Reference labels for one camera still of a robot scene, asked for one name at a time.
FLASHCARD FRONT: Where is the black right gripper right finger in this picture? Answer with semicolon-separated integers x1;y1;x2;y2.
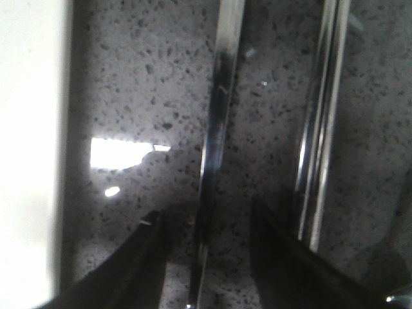
250;199;389;308

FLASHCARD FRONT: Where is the cream rabbit serving tray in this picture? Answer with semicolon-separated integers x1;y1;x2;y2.
1;1;73;308

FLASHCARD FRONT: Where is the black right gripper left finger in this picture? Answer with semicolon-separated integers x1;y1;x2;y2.
42;211;167;308

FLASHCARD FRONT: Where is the steel chopstick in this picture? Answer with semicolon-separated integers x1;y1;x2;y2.
310;1;351;252
294;1;338;241

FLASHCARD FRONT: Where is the steel fork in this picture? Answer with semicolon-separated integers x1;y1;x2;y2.
185;1;246;308

